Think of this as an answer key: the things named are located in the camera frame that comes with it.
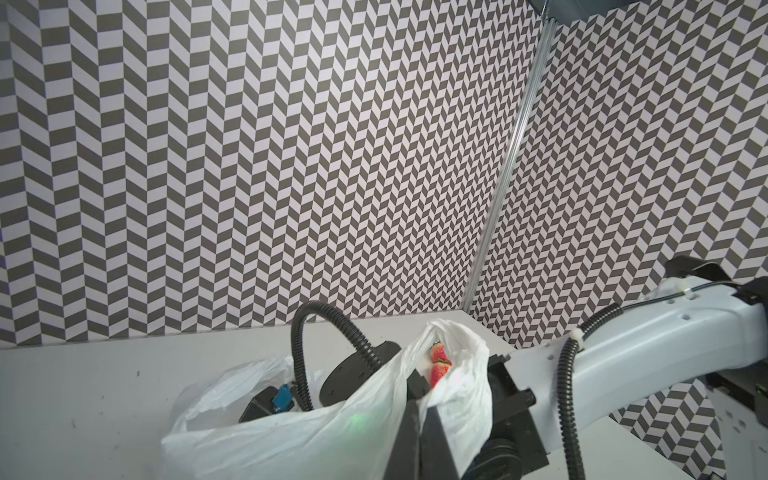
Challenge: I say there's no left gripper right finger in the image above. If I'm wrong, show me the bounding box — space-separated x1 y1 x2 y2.
419 407 460 480

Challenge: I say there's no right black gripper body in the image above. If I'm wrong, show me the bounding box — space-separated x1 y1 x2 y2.
317 340 550 480

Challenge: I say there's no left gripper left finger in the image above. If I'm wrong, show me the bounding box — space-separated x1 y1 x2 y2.
383 400 420 480

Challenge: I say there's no white plastic bag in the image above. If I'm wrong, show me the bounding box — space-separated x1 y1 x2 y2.
159 319 492 479

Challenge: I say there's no red yellow fake peach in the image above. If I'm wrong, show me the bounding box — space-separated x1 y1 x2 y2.
430 341 452 365

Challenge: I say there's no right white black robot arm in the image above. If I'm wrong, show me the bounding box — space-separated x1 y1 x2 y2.
290 256 767 479

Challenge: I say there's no dark red fake fruit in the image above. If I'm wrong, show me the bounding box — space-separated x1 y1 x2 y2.
428 361 452 388

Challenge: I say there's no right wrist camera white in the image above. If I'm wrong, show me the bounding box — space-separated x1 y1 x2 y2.
238 384 295 423

